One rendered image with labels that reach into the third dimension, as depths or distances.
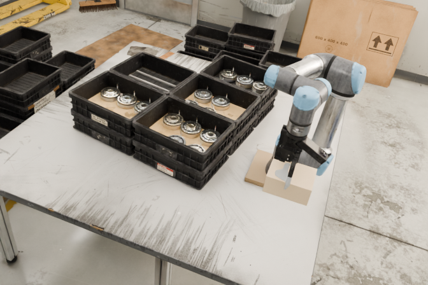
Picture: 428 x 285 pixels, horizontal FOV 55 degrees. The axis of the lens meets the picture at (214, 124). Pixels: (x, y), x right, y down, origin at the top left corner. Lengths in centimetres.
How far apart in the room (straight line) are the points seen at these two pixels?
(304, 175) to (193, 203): 59
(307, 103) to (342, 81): 47
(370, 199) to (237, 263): 172
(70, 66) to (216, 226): 214
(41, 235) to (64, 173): 77
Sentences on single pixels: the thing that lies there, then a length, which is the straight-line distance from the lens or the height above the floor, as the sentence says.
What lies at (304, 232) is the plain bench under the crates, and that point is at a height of 70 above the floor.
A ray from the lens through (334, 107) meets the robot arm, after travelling 178.
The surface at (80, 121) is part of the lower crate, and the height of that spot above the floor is 77.
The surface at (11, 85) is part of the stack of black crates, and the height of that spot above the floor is 49.
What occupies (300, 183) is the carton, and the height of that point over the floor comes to 112.
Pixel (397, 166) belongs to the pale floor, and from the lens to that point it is 366.
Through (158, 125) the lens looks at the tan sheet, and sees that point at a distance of 208.
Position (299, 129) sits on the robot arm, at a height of 133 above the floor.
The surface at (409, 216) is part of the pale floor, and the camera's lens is 326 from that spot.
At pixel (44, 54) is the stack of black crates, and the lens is 356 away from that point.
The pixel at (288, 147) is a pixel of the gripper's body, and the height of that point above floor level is 123.
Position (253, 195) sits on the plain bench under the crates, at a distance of 196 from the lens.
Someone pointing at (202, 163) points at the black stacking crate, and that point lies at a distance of 182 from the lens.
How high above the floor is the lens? 208
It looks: 36 degrees down
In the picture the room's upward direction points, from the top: 7 degrees clockwise
